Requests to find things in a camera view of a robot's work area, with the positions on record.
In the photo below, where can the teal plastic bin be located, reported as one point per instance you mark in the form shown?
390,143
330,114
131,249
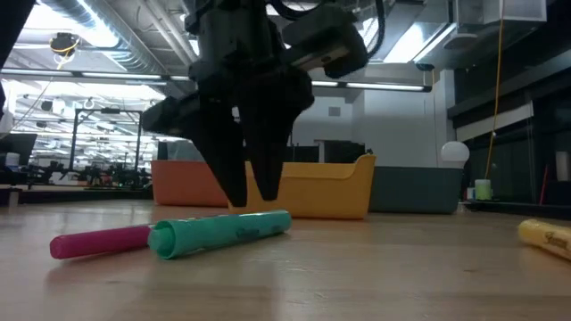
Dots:
415,189

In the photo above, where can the teal Sharpie highlighter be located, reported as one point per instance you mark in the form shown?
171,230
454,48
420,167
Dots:
214,232

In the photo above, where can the pink highlighter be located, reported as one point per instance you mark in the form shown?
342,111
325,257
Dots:
98,241

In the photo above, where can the green cup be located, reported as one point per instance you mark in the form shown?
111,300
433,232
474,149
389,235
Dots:
483,189

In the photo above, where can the white light bulb on base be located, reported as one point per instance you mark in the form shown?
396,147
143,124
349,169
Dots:
455,151

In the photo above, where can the LED light bar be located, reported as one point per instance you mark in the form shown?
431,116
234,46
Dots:
383,85

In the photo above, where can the black monitor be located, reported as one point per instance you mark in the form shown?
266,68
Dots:
18,147

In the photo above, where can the orange plastic bin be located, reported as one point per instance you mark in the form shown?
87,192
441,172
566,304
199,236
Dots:
187,183

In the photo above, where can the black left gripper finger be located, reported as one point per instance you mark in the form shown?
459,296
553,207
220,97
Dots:
267,134
220,147

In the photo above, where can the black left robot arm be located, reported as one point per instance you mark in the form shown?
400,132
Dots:
13,22

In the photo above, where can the red stick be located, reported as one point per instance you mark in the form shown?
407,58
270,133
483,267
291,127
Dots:
543,183

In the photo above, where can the black background rig frame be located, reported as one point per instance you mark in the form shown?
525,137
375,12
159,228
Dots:
73,142

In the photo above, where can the yellow plastic bin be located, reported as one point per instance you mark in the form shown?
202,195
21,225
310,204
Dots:
321,191

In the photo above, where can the yellow Sharpie highlighter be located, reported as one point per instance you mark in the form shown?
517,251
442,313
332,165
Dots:
548,238

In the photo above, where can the black aluminium table frame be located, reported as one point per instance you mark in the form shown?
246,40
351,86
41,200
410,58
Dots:
517,208

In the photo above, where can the white cup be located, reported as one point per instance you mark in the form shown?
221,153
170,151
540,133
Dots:
562,165

